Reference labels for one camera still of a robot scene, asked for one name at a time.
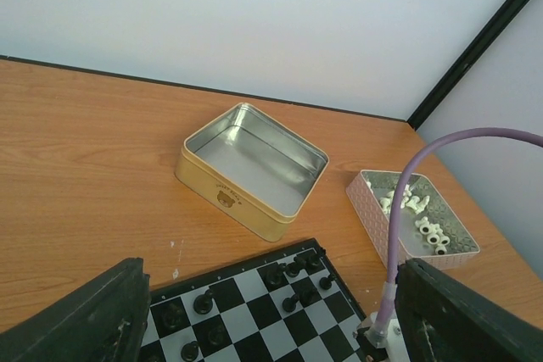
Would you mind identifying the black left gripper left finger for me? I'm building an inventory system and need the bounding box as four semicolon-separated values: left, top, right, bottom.
1;258;150;361

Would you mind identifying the black white chess board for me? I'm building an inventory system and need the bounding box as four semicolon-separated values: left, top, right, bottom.
138;238;366;361

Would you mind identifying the black pawn on board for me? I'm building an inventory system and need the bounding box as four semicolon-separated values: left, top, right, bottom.
193;289;214;315

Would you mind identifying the black chess piece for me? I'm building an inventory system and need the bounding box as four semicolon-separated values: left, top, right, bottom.
208;324;226;347

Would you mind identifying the white patterned tin lid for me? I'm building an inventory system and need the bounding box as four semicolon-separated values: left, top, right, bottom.
346;170;480;270

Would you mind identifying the black chess piece corner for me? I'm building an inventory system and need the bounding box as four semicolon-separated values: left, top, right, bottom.
162;304;185;331

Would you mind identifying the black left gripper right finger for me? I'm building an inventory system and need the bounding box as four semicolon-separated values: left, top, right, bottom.
395;259;542;361

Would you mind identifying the white chess pieces pile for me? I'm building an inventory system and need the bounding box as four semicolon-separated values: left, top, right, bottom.
365;181;451;256

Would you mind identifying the black enclosure frame post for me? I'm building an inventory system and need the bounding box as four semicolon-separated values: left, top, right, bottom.
407;0;531;130

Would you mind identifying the gold square tin box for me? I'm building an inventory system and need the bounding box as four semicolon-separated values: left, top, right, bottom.
175;103;329;242

